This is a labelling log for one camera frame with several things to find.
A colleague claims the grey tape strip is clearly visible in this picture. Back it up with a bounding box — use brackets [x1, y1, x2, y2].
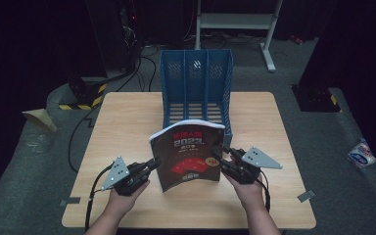
[297, 189, 316, 203]
[59, 197, 81, 208]

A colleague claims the right hand-held gripper cable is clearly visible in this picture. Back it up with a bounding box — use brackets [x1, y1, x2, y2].
[256, 169, 272, 213]

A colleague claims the black floor cable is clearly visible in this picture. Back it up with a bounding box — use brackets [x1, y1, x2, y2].
[68, 104, 102, 174]

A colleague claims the black cable bundle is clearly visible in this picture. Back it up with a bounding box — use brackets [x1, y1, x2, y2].
[107, 42, 160, 93]

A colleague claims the black and red magazine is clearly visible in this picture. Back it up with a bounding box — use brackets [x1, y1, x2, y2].
[148, 118, 226, 193]

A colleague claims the black yellow-striped stand base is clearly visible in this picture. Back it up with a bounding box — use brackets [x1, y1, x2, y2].
[58, 76, 108, 111]

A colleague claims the white and blue packet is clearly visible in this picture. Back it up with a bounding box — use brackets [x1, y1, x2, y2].
[346, 137, 376, 168]

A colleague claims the dark equipment rack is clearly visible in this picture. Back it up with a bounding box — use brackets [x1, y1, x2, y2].
[116, 0, 142, 73]

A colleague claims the person's right hand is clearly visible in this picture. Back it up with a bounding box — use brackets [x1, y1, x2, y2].
[222, 172, 267, 212]

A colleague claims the white metal stand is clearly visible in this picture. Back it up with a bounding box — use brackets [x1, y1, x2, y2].
[194, 0, 285, 73]

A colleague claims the blue plastic file rack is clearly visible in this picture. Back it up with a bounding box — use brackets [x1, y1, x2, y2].
[159, 48, 234, 148]

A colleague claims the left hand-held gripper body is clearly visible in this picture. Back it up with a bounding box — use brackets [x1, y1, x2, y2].
[101, 156, 151, 196]

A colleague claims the hand-held gripper cable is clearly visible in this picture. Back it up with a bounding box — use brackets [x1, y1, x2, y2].
[84, 164, 116, 231]
[256, 169, 272, 213]

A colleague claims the person's left hand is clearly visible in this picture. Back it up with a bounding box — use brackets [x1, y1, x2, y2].
[107, 180, 151, 214]

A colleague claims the small red object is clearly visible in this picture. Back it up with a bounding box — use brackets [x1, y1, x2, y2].
[290, 34, 306, 46]

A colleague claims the left hand-held gripper cable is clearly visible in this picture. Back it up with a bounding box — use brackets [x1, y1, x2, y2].
[84, 164, 116, 231]

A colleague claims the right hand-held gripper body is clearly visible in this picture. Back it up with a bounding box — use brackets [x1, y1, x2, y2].
[223, 146, 283, 185]

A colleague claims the tan cardboard piece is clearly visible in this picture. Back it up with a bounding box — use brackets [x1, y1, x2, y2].
[22, 108, 58, 133]

